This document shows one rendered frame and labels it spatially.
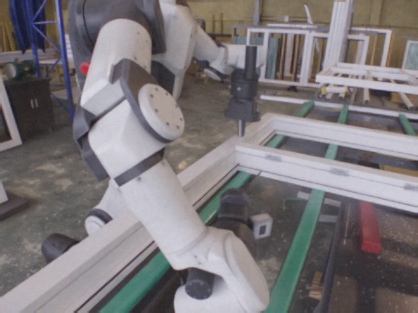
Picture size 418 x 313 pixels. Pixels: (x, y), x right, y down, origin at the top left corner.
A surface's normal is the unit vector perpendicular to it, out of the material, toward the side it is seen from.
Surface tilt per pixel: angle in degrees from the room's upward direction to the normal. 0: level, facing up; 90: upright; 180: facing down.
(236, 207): 1
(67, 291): 90
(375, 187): 90
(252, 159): 90
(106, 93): 119
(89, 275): 90
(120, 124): 52
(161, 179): 56
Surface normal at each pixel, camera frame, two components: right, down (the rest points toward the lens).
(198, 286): -0.14, 0.40
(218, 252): 0.06, -0.78
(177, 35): 0.67, 0.40
